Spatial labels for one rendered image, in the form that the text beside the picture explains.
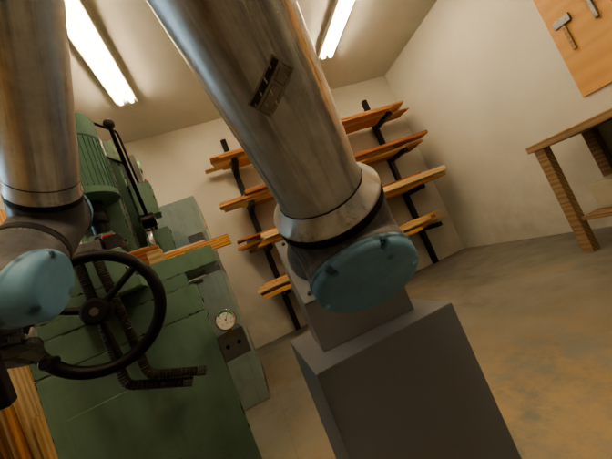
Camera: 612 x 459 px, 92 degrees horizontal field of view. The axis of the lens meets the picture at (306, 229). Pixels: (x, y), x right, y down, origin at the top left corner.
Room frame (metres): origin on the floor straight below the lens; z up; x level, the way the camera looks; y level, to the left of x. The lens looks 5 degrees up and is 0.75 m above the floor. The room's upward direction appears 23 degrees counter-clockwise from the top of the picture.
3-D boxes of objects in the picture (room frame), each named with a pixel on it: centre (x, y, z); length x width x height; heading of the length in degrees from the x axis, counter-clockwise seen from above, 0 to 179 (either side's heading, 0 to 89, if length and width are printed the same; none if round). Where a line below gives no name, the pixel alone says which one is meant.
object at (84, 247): (0.81, 0.57, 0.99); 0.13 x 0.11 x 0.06; 113
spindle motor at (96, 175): (0.99, 0.65, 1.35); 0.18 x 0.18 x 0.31
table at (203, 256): (0.89, 0.61, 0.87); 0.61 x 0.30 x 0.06; 113
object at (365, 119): (3.45, -0.54, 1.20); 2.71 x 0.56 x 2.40; 105
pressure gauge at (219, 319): (0.90, 0.33, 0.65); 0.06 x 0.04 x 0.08; 113
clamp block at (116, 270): (0.81, 0.57, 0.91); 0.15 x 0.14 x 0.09; 113
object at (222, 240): (1.03, 0.57, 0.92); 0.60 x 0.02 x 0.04; 113
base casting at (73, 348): (1.10, 0.70, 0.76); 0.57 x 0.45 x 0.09; 23
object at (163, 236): (1.22, 0.58, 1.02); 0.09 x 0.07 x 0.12; 113
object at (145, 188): (1.25, 0.60, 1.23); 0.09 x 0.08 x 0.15; 23
